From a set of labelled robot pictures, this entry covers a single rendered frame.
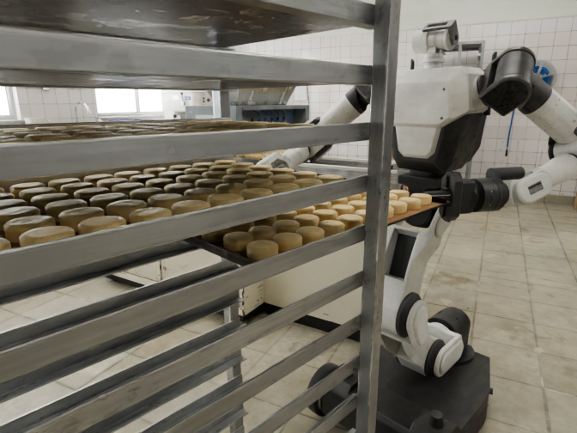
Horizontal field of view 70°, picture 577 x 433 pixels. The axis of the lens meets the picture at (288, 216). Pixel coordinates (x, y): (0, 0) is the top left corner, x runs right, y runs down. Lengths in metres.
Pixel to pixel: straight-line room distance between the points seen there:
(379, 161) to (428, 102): 0.58
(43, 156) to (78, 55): 0.10
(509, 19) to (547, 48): 0.55
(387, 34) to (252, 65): 0.26
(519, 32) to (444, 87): 4.66
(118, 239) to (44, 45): 0.19
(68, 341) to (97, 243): 0.10
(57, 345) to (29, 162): 0.18
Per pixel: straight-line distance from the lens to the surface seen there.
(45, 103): 5.06
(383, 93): 0.71
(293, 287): 2.27
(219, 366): 1.21
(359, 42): 6.18
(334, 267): 2.10
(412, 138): 1.32
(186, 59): 0.48
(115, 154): 0.44
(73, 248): 0.45
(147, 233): 0.47
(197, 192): 0.62
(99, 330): 0.48
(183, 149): 0.48
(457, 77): 1.27
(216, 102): 1.03
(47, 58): 0.43
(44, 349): 0.47
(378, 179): 0.72
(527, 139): 5.87
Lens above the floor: 1.19
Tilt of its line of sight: 15 degrees down
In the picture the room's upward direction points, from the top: straight up
